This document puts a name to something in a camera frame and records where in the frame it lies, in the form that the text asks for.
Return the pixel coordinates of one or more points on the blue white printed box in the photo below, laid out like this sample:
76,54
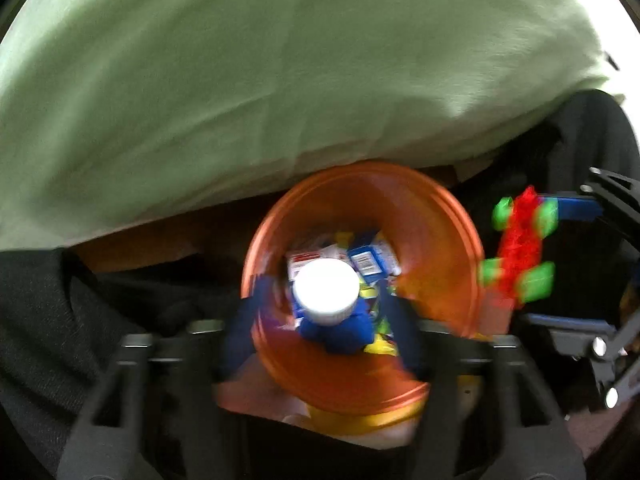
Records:
370,260

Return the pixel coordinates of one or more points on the yellow wrapper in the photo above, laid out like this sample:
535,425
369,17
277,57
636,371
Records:
382,345

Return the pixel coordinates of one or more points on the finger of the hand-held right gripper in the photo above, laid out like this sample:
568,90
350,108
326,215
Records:
575,207
565,323

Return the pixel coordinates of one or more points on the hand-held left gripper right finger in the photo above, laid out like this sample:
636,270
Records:
402,330

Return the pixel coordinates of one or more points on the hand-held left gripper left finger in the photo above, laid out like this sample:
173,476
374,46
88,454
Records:
240,335

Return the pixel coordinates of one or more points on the orange plastic bucket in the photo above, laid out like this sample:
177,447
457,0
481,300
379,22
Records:
440,240

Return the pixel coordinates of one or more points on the small white red box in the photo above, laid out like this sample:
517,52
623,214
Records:
305,260

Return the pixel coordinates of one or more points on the red toy car green wheels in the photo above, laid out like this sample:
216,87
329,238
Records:
520,245

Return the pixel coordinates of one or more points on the white bottle cap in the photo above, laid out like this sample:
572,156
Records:
325,290

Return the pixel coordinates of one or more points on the yellow plastic container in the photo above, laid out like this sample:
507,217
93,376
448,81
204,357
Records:
350,422

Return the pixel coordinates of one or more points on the light green blanket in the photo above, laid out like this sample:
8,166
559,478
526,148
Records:
250,85

